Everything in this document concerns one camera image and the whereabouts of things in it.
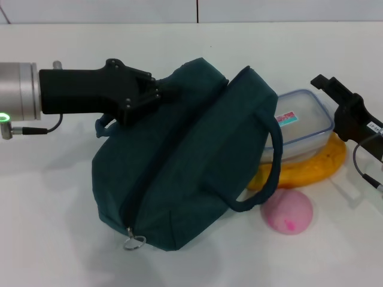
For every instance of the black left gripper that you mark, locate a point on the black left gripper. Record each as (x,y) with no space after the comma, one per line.
(77,89)

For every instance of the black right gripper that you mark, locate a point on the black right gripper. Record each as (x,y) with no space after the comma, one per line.
(356,119)

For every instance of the clear plastic lunch box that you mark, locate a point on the clear plastic lunch box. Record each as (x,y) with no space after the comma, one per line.
(305,107)

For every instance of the dark teal insulated lunch bag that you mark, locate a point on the dark teal insulated lunch bag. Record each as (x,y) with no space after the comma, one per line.
(185,155)

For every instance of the yellow banana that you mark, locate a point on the yellow banana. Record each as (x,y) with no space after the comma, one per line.
(314,170)

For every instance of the pink peach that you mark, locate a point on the pink peach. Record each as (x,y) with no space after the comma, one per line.
(287,213)

